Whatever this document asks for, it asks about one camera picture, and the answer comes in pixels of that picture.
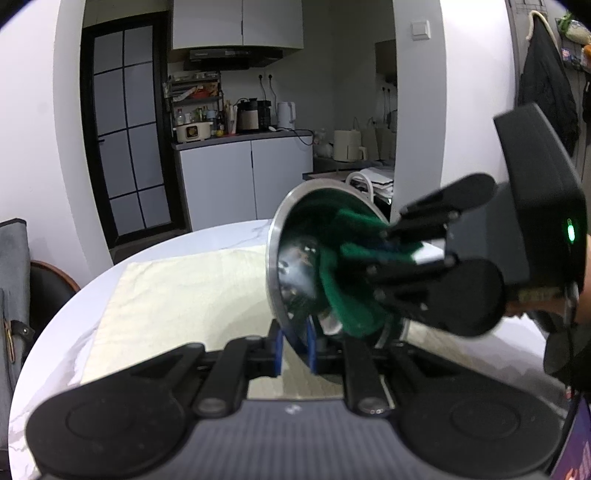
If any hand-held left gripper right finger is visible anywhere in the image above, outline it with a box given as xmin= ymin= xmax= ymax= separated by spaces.
xmin=305 ymin=321 xmax=462 ymax=417

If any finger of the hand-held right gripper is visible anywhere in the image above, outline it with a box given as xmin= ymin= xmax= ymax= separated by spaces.
xmin=364 ymin=257 xmax=459 ymax=320
xmin=381 ymin=183 xmax=461 ymax=243

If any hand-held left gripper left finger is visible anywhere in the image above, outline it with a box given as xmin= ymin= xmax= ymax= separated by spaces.
xmin=132 ymin=318 xmax=284 ymax=419

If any green cleaning cloth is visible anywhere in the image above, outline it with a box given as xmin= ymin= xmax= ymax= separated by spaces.
xmin=318 ymin=208 xmax=445 ymax=339

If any stainless steel bowl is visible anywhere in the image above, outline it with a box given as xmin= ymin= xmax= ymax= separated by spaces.
xmin=265 ymin=180 xmax=413 ymax=371

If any person's right hand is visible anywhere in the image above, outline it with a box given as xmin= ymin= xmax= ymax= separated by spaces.
xmin=505 ymin=288 xmax=570 ymax=319

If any white countertop appliance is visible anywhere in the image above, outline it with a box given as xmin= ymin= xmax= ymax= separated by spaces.
xmin=332 ymin=129 xmax=369 ymax=163

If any black hanging jacket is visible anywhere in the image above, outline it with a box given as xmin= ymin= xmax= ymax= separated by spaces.
xmin=516 ymin=11 xmax=581 ymax=158

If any cream placemat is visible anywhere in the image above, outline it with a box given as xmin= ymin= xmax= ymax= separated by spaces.
xmin=80 ymin=244 xmax=296 ymax=387

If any white electric kettle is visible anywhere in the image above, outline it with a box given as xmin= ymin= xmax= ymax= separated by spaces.
xmin=276 ymin=100 xmax=298 ymax=131

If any white base cabinet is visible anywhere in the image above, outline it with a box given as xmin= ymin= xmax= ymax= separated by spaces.
xmin=172 ymin=131 xmax=315 ymax=232

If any black coffee machine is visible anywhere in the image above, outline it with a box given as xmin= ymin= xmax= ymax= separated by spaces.
xmin=235 ymin=97 xmax=272 ymax=136

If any cream rice cooker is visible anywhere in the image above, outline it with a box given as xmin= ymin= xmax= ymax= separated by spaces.
xmin=174 ymin=122 xmax=214 ymax=144

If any brown wooden chair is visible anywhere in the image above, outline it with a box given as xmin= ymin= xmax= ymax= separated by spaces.
xmin=30 ymin=260 xmax=82 ymax=370

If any black range hood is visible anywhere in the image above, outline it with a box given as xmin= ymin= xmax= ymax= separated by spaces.
xmin=184 ymin=46 xmax=284 ymax=72

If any metal spice rack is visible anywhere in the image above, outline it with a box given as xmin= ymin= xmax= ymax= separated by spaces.
xmin=163 ymin=73 xmax=226 ymax=137

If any black framed glass door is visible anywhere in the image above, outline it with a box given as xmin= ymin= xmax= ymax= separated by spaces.
xmin=80 ymin=20 xmax=191 ymax=247

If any grey bag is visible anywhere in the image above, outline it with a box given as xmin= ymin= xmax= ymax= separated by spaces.
xmin=0 ymin=219 xmax=35 ymax=454

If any white wall cabinet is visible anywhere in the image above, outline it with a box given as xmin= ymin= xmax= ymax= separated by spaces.
xmin=171 ymin=0 xmax=305 ymax=51

